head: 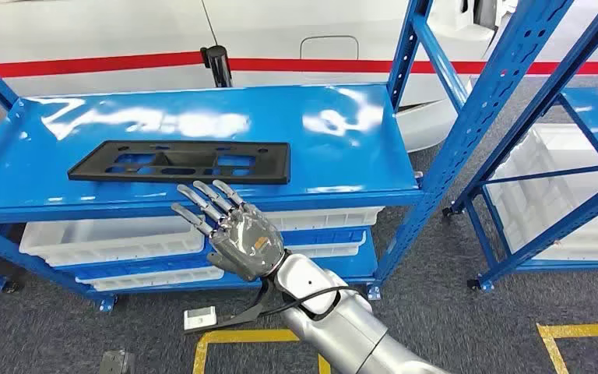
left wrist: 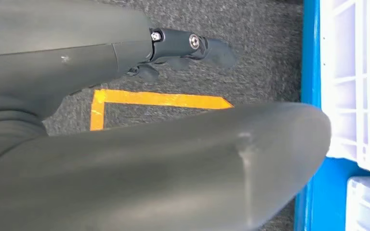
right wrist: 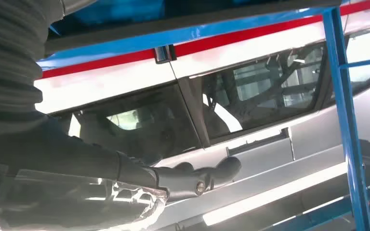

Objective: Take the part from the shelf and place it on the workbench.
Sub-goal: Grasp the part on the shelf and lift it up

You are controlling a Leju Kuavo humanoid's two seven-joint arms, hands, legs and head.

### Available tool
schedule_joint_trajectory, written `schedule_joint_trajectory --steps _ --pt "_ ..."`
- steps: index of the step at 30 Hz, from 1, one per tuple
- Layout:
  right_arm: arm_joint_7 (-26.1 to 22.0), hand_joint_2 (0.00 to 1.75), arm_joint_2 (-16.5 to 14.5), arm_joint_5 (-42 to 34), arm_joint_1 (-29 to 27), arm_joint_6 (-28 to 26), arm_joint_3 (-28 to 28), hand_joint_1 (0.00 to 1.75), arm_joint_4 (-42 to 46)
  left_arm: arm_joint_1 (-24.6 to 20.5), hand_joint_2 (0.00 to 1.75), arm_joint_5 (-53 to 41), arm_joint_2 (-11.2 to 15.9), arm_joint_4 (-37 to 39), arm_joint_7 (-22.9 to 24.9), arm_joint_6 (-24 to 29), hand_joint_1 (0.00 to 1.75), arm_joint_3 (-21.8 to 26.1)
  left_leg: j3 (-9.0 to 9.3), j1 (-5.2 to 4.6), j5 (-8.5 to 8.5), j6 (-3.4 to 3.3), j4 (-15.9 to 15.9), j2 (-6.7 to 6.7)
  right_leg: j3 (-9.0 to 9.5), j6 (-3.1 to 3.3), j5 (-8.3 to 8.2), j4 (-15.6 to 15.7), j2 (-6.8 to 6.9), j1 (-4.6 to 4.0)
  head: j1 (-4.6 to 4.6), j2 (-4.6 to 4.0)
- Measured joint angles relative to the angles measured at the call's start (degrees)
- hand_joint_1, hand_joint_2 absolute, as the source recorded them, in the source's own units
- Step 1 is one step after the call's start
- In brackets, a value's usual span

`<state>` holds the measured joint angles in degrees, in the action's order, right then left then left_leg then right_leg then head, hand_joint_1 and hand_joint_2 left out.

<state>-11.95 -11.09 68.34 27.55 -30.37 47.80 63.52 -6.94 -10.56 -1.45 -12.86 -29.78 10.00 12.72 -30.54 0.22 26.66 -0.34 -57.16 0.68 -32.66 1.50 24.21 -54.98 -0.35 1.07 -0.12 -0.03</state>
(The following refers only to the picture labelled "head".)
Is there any white car body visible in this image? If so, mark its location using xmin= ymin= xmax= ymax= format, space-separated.
xmin=0 ymin=0 xmax=598 ymax=153

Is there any black plastic car part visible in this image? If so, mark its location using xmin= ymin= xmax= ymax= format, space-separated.
xmin=67 ymin=140 xmax=291 ymax=185

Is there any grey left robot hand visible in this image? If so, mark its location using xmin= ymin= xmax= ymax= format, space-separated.
xmin=99 ymin=350 xmax=136 ymax=374

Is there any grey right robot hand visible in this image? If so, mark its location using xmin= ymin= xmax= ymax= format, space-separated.
xmin=171 ymin=179 xmax=286 ymax=283

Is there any black stanchion post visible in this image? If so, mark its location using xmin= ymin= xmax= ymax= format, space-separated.
xmin=200 ymin=45 xmax=234 ymax=89

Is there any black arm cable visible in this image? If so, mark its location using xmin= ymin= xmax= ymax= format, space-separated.
xmin=247 ymin=278 xmax=359 ymax=323

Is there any large white plastic crate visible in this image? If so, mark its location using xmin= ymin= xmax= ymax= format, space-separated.
xmin=484 ymin=122 xmax=598 ymax=263

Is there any red barrier belt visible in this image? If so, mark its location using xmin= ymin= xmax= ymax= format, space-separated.
xmin=0 ymin=50 xmax=598 ymax=81

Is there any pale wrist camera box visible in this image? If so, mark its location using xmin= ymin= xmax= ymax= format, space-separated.
xmin=184 ymin=306 xmax=218 ymax=331

